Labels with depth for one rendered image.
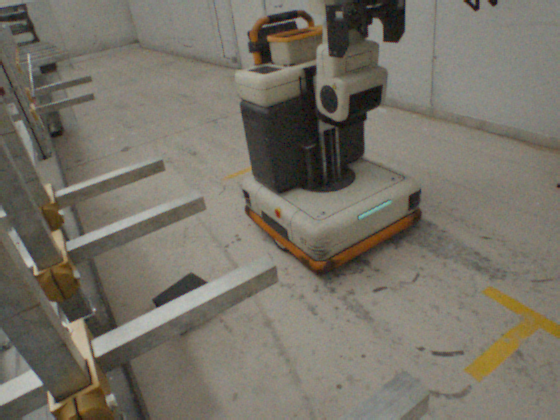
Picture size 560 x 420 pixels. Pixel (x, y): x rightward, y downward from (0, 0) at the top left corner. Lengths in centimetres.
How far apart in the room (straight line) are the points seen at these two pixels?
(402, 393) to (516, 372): 114
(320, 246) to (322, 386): 52
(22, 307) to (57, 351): 6
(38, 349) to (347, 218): 133
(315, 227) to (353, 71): 60
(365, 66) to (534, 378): 117
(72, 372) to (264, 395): 100
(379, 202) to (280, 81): 64
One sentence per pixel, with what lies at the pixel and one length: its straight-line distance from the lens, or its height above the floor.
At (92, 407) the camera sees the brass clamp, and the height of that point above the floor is 83.
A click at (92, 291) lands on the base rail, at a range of 80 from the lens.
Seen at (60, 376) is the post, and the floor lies 86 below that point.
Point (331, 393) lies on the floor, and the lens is 137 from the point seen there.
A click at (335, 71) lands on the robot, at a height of 83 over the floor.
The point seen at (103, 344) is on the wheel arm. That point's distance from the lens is 51.
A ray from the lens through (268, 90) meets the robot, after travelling 158.
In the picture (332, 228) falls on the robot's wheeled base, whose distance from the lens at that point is 156.
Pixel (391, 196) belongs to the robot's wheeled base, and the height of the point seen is 26.
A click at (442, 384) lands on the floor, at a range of 141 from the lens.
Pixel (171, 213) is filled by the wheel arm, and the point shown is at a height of 81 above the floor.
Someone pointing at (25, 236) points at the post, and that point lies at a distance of 64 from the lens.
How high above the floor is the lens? 115
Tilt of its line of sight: 31 degrees down
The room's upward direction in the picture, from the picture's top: 9 degrees counter-clockwise
